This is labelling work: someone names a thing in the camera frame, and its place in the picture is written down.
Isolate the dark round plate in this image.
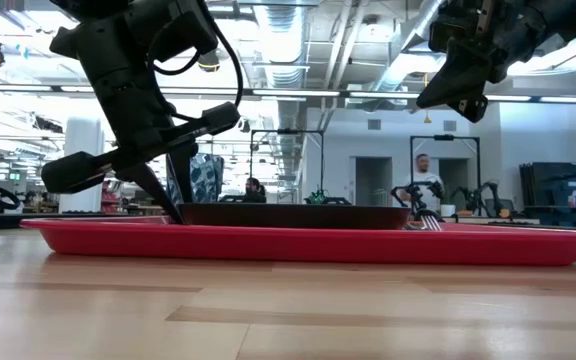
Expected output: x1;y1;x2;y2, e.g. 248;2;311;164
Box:
177;201;412;232

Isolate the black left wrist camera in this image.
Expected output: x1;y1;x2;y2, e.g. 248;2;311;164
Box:
144;0;220;64

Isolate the person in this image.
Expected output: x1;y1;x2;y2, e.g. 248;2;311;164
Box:
241;176;269;205
407;152;447;212

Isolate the black left camera cable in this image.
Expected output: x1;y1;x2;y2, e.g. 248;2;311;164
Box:
148;19;245;124

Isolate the blue faceted cup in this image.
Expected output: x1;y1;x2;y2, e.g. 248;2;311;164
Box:
164;152;226;205

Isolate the red bin rack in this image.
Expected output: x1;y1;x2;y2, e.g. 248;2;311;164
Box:
100;179;123;215

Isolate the red plastic tray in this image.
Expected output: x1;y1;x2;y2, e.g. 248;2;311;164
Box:
19;215;576;267

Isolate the white pillar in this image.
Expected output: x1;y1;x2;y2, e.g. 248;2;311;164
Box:
59;116;107;215

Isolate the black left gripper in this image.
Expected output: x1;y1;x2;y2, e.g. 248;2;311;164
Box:
41;9;242;225

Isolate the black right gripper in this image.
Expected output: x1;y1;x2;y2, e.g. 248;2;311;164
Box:
415;0;545;124

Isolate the silver fork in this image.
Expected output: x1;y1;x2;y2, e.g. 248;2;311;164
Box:
402;211;445;233

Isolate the black cabinet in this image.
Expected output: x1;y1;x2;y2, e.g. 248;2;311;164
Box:
519;161;576;209

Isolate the black gantry frame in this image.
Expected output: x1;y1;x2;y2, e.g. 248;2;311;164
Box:
249;128;326;206
409;133;482;217

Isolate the silver ventilation duct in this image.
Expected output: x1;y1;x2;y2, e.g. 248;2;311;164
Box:
253;0;315;151

